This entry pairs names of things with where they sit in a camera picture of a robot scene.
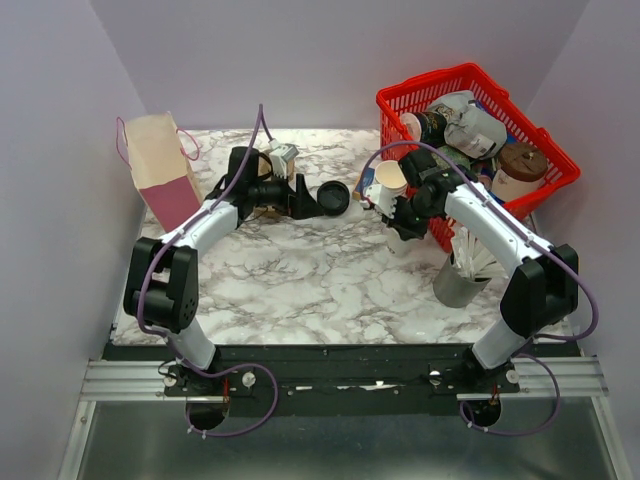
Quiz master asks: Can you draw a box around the black coffee cup lid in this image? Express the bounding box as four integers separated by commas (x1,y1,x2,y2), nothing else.
316,180,350,217

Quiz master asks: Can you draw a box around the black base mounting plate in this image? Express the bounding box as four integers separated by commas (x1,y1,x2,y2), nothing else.
102,344,512,423

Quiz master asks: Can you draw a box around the grey white plastic bag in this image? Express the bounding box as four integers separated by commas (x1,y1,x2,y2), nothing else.
427,90,507,159

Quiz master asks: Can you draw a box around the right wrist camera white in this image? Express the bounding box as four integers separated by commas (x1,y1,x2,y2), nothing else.
361,184,402,218

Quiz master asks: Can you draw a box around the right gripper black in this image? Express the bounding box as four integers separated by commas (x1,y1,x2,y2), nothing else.
381,194,438,240

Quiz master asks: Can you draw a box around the white paper cup stack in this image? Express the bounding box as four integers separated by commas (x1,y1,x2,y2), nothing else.
374,160,408,196

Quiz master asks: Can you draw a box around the white wrapped straws bundle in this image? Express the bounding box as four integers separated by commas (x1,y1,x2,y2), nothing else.
451,225,507,280

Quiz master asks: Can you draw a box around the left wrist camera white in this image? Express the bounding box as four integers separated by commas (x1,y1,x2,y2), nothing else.
268,139,299,180

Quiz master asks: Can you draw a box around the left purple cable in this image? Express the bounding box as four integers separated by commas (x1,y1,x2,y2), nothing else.
134,103,281,439

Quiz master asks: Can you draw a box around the dark noodle cup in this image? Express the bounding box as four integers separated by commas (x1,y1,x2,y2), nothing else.
399,111,447,148

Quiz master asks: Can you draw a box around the blue orange sponge pack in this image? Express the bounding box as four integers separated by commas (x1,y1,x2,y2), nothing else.
352,167,375,201

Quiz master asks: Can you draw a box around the brown lid tub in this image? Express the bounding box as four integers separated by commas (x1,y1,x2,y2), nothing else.
491,142,548,203

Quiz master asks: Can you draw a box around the red plastic basket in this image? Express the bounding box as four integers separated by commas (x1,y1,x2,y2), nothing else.
375,62,582,251

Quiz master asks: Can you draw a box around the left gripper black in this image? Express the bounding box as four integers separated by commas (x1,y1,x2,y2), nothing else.
249,168,325,220

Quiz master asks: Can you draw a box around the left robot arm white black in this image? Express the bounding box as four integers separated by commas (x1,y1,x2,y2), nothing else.
123,147,323,395

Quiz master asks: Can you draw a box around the cardboard cup carrier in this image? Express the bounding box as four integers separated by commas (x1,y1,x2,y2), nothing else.
253,152,295,218

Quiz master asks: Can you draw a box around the purple cable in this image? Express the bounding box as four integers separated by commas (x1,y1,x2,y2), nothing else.
134,103,281,439
360,140,599,439

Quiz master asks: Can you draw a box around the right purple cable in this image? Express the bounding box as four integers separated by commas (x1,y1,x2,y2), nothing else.
360,140,599,439

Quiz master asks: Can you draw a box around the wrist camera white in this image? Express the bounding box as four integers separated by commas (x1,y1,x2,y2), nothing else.
361,184,402,218
268,139,299,180

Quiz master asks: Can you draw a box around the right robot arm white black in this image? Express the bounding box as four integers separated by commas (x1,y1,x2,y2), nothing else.
364,146,578,392

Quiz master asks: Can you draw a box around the grey metal straw holder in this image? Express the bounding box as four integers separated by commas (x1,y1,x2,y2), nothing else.
433,254,490,309

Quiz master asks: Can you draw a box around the aluminium rail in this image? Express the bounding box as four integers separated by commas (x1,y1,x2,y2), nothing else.
80,357,609,402

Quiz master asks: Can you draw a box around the pink paper bag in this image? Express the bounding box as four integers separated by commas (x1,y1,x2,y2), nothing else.
116,112,204,232

